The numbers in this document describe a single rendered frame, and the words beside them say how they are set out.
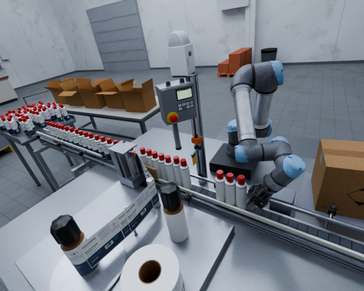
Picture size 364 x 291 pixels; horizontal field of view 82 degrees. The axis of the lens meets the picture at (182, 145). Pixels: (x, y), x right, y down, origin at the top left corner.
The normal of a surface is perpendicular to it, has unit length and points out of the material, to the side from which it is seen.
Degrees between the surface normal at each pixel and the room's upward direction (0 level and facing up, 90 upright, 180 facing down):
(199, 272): 0
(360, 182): 90
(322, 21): 90
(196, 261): 0
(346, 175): 90
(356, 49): 90
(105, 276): 0
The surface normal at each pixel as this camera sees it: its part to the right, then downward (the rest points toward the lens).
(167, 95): 0.34, 0.44
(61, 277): -0.14, -0.85
